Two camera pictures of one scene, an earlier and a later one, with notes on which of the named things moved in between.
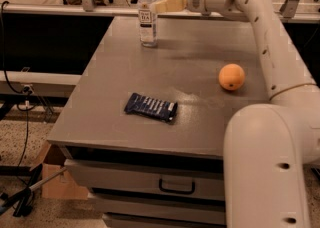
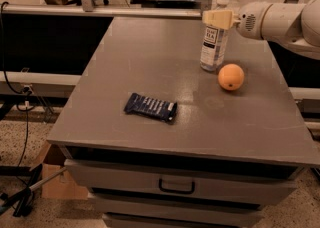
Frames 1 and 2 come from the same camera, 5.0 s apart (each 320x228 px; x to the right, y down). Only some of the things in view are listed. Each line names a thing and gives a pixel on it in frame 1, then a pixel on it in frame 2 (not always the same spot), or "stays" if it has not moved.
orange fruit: x=231 y=76 stays
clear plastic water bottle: x=147 y=15 to x=214 y=44
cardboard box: x=60 y=186 stays
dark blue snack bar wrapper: x=140 y=104 stays
